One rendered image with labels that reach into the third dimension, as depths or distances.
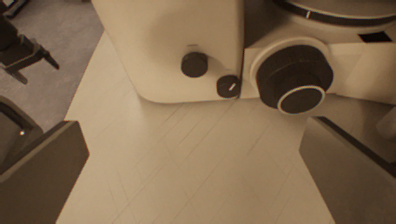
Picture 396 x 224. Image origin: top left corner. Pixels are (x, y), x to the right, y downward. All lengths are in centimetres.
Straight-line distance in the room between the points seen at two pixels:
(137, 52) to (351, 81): 22
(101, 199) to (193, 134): 11
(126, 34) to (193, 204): 16
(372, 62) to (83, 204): 31
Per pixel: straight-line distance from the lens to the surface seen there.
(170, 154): 21
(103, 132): 26
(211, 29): 17
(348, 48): 23
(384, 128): 25
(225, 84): 20
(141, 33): 18
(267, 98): 20
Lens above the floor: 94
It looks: 54 degrees down
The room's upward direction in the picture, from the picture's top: 8 degrees counter-clockwise
